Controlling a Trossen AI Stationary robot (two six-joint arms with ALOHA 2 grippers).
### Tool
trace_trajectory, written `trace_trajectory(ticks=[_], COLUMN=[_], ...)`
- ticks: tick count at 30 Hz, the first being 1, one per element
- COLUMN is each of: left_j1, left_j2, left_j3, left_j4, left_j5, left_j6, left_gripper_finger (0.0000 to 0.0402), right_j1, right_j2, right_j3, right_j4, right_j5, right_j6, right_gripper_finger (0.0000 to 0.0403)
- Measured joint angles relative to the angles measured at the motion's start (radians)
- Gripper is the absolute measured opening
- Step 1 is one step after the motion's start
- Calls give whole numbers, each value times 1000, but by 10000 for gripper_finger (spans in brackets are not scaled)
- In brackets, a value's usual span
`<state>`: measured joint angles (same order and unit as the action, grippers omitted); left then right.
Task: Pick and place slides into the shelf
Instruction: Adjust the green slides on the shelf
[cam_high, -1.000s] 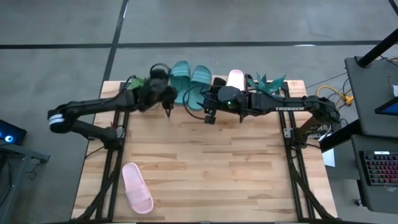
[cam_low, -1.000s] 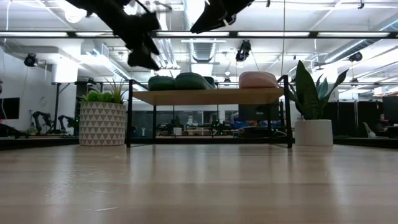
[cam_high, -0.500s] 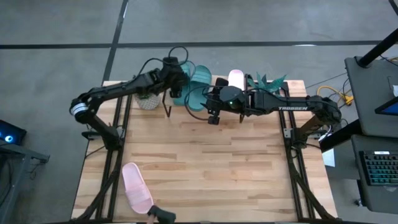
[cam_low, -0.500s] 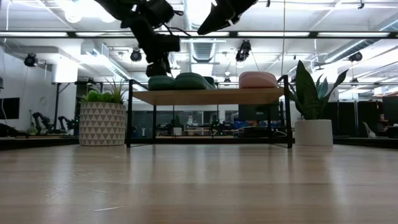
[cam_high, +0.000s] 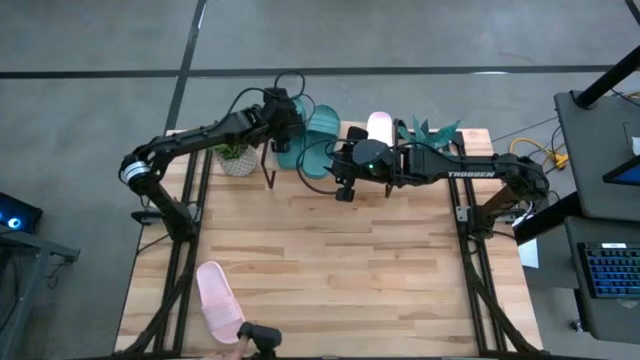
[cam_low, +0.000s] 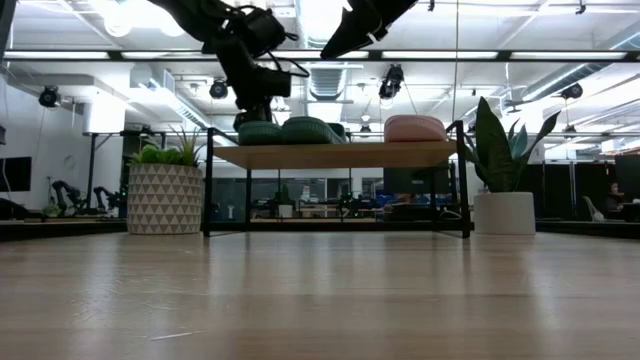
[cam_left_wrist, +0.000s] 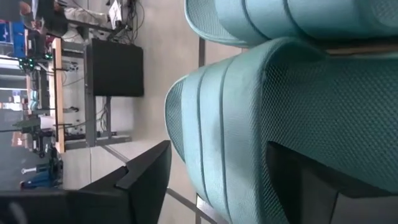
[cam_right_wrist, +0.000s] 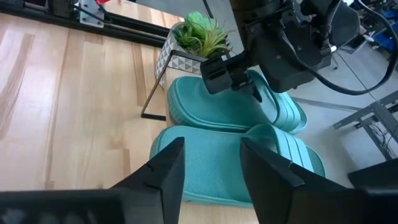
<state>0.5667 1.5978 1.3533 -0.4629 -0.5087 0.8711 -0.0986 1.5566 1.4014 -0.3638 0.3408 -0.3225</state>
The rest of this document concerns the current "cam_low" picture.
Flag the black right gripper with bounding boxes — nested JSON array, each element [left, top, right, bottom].
[[319, 0, 419, 60]]

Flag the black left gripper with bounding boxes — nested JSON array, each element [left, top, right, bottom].
[[219, 47, 274, 131]]

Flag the green rubber slide sandal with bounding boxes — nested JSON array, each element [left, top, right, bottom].
[[236, 121, 284, 147], [280, 115, 350, 146]]

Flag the pink rubber slide sandal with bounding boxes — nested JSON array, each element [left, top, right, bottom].
[[383, 114, 449, 144]]

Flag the wooden shelf with black legs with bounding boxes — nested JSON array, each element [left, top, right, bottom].
[[202, 119, 472, 240]]

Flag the green plant in patterned pot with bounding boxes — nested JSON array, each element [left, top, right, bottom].
[[125, 125, 206, 236]]

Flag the snake plant in white pot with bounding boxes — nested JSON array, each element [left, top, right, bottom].
[[462, 96, 562, 236]]

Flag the white chair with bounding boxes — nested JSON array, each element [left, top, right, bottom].
[[582, 194, 606, 223]]

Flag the person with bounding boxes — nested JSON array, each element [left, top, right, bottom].
[[604, 182, 625, 216]]

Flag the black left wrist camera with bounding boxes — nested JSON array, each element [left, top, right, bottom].
[[249, 67, 293, 99]]

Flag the black wall monitor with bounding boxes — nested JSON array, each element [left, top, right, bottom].
[[0, 156, 33, 193]]

